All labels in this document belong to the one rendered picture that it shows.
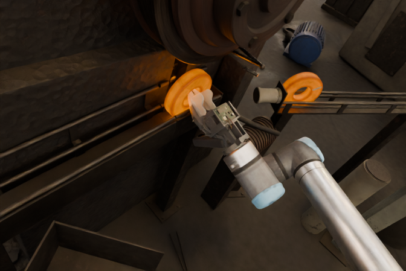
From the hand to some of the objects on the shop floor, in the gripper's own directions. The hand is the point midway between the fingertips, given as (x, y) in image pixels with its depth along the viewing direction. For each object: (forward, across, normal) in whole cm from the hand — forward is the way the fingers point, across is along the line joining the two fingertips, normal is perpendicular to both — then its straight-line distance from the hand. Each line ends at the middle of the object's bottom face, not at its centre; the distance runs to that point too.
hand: (190, 93), depth 80 cm
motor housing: (-36, -33, +67) cm, 83 cm away
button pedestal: (-93, -68, +48) cm, 125 cm away
